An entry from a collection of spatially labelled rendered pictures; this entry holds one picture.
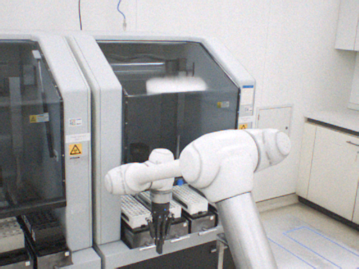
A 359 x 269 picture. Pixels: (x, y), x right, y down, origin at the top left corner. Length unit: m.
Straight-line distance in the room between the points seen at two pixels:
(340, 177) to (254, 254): 2.97
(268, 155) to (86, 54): 1.01
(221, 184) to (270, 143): 0.19
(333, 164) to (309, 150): 0.28
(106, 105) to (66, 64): 0.24
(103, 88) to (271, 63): 2.25
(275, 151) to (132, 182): 0.58
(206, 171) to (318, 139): 3.10
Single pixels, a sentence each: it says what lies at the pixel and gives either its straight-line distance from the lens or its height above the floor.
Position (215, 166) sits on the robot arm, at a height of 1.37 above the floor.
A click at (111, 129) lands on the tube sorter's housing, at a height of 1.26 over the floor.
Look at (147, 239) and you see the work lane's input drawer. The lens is 1.94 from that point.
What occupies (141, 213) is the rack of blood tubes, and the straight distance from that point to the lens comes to 1.95.
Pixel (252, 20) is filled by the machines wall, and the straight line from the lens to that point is 3.57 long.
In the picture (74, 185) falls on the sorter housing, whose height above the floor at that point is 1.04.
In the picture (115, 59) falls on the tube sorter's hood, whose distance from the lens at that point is 1.96.
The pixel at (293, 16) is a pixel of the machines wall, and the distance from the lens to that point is 3.88.
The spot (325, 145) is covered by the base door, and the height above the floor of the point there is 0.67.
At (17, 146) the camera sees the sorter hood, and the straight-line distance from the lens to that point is 1.67.
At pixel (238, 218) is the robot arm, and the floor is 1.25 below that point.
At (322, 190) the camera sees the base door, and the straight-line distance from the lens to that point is 4.17.
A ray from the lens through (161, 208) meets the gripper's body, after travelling 1.72.
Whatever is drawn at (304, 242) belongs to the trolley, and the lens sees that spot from 1.94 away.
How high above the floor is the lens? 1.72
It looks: 15 degrees down
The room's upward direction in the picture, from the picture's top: 3 degrees clockwise
